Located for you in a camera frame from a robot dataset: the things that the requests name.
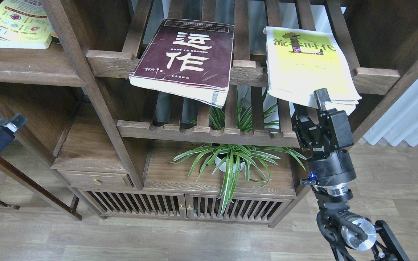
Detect brass drawer knob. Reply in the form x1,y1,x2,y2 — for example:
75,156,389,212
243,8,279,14
93,178,102,186

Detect white curtain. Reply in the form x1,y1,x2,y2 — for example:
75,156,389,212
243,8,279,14
362,79,418,146

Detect upright book top left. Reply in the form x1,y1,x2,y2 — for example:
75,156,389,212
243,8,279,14
48,20,61,45

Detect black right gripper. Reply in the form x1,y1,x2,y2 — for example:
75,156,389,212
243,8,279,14
292,88,356,188

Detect yellow green cover book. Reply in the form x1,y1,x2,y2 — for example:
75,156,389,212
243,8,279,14
264,26,361,115

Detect wooden furniture at left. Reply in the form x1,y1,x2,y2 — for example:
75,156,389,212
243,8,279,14
0,147,82,221

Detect green spider plant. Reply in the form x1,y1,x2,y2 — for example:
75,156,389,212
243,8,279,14
169,91,306,213

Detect small colourful cover book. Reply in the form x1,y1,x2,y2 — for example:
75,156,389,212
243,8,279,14
0,0,52,49

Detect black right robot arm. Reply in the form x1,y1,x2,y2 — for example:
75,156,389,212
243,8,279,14
292,88,409,261

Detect white plant pot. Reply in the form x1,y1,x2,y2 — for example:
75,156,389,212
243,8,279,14
214,154,245,173

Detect maroon book white characters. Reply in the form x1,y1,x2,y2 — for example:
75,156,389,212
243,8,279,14
129,19,234,108

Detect dark wooden bookshelf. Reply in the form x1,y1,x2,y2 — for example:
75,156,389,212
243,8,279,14
0,0,418,228

